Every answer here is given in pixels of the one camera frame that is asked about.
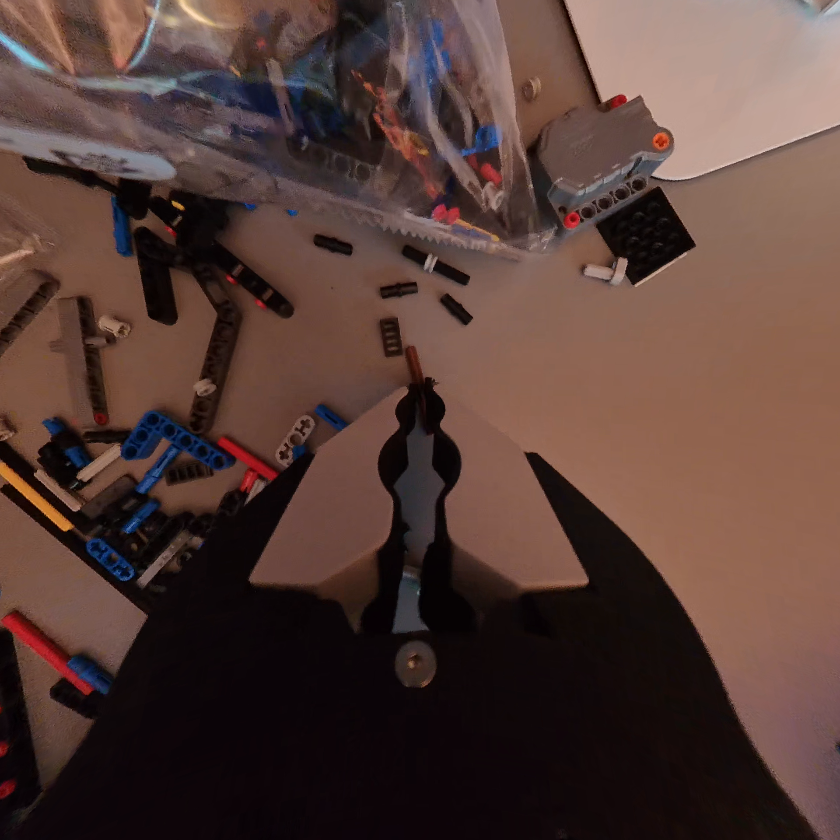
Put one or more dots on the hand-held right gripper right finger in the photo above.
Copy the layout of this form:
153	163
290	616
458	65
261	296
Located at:
519	525

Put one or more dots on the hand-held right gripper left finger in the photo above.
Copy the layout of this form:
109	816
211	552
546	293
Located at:
328	525

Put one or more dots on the brown toy axle pin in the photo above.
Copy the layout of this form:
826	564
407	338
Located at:
415	365

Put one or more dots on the pile of toy building pieces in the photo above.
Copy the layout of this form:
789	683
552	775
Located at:
217	355

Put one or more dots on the clear plastic bag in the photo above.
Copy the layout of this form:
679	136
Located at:
20	243
263	92

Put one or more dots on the grey desk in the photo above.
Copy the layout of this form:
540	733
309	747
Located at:
656	394

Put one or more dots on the yellow toy beam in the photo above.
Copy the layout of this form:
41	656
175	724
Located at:
33	496

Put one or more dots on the black studded toy plate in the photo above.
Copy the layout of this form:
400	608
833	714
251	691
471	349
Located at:
646	236

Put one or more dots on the grey toy motor block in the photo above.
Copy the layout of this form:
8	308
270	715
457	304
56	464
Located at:
597	151

